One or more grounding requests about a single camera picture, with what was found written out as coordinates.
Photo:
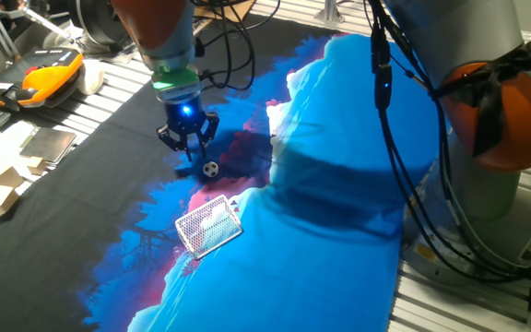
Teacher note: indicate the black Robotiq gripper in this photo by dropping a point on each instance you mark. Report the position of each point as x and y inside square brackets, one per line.
[186, 117]

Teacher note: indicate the small black-white soccer ball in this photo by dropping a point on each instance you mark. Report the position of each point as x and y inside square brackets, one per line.
[210, 169]

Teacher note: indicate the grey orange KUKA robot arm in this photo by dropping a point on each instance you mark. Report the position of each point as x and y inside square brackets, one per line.
[459, 32]

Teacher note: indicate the white rounded plastic object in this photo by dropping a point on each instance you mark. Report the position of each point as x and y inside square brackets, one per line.
[91, 78]

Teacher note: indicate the cardboard box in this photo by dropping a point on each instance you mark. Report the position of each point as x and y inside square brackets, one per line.
[238, 9]

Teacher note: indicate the dark notebook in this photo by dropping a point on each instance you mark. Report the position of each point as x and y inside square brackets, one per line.
[49, 145]

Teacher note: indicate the small wooden block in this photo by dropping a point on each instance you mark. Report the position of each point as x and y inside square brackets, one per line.
[36, 166]

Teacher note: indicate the orange black teach pendant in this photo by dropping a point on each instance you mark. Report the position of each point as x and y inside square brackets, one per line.
[39, 76]

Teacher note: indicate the printed landscape cloth mat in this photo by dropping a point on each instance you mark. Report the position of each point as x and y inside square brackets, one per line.
[316, 253]

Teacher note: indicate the white paper sheet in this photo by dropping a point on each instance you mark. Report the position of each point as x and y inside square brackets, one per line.
[7, 140]

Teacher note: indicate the green gripper mount plate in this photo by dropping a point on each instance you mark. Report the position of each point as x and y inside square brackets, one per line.
[175, 79]

